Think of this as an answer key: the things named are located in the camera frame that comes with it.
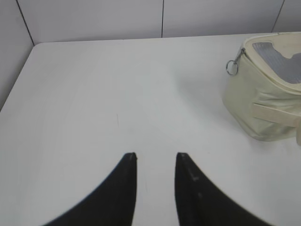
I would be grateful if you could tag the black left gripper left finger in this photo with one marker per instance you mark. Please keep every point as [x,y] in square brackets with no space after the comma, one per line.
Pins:
[112,203]

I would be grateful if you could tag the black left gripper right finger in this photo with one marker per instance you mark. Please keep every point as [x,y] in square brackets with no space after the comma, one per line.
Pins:
[199,202]

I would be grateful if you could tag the cream zippered fabric bag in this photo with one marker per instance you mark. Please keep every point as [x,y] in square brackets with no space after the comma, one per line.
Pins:
[264,89]

